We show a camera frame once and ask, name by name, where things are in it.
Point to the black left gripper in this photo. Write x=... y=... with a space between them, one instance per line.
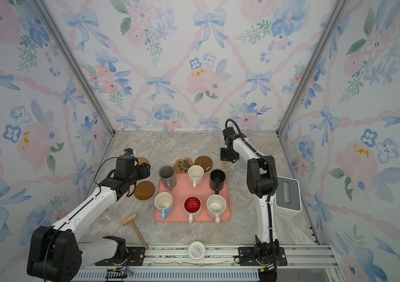
x=145 y=170

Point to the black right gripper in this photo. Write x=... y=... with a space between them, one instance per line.
x=224 y=157

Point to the black mug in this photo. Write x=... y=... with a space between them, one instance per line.
x=217 y=180

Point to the grey mug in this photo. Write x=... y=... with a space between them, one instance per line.
x=167 y=176

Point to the white mug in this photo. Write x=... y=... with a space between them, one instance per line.
x=216 y=206

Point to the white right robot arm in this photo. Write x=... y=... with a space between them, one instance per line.
x=262 y=182

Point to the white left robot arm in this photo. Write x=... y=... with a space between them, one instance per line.
x=55 y=251

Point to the woven rattan coaster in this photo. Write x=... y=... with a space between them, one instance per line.
x=143 y=160

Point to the light blue woven coaster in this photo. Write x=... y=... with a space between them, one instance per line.
x=241 y=165

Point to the dark brown round coaster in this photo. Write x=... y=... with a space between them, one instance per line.
x=205 y=162

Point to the round cork wood coaster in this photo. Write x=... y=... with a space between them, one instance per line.
x=144 y=190

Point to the cream mug back row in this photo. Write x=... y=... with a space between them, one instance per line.
x=196 y=173

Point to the brown paw print coaster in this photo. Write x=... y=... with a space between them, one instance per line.
x=182 y=166

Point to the wooden mallet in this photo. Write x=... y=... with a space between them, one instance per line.
x=130 y=220

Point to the red interior mug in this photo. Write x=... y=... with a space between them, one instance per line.
x=193 y=208

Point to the pink silicone tray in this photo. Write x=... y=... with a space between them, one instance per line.
x=183 y=189

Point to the white round lid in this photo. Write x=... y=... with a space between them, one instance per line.
x=196 y=251

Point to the cream mug blue handle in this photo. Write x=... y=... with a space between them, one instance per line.
x=165 y=204

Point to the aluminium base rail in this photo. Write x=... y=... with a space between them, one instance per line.
x=222 y=263

